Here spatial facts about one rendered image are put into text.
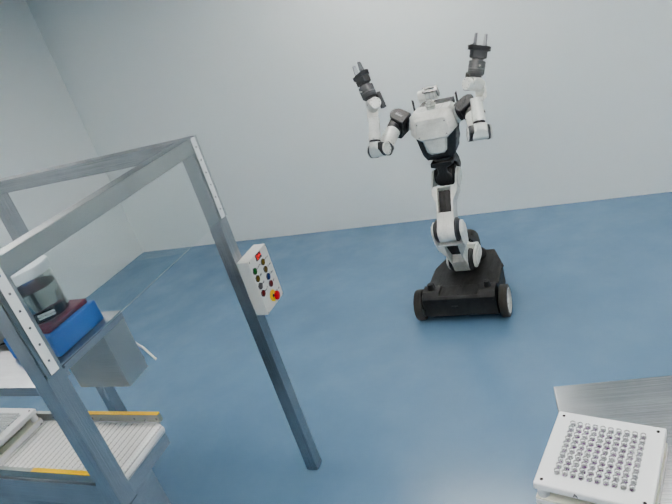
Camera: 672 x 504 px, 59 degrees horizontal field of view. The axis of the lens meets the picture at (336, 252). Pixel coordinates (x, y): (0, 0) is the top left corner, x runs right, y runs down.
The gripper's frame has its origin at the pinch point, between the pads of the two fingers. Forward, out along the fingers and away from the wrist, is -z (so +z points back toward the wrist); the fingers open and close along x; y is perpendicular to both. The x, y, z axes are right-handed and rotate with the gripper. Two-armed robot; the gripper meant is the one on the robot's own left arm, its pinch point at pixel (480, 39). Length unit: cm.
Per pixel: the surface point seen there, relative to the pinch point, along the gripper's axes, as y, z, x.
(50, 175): -47, 80, 202
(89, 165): -59, 74, 183
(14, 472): -127, 171, 192
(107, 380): -129, 135, 161
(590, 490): -213, 118, 42
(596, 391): -178, 112, 20
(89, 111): 328, 68, 276
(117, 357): -133, 125, 157
